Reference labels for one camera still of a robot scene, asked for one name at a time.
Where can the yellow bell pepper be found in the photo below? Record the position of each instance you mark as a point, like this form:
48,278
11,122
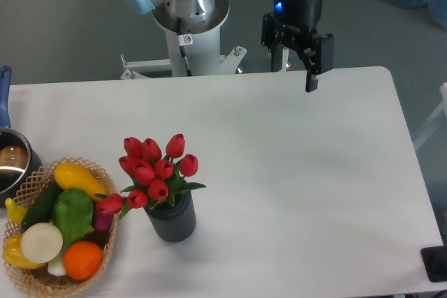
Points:
12,254

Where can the blue handled saucepan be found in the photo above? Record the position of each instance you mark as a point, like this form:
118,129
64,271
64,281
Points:
18,159

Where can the dark green cucumber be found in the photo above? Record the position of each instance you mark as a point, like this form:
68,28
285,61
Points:
42,207

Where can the purple red onion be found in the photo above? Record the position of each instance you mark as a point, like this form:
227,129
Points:
100,221

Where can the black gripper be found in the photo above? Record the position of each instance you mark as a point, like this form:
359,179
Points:
292,23

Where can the yellow squash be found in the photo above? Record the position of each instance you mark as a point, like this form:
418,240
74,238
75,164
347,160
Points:
70,175

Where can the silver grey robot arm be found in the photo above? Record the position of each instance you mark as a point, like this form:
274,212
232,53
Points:
192,30

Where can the woven wicker basket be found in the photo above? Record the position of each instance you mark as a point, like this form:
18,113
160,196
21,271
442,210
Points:
39,282

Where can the red tulip bouquet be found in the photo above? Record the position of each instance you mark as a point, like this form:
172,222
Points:
159,177

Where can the green lettuce leaf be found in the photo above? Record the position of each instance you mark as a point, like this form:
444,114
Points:
72,215

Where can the white round onion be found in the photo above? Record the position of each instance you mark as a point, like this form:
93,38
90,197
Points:
41,243

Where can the white frame at right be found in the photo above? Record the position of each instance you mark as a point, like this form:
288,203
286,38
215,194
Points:
432,123

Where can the dark grey ribbed vase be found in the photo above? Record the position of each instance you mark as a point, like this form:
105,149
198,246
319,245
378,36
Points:
174,223

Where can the orange fruit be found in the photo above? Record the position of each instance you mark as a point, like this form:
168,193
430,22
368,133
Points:
82,260

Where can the black device at edge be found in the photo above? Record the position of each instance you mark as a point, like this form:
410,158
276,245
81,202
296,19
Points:
434,260

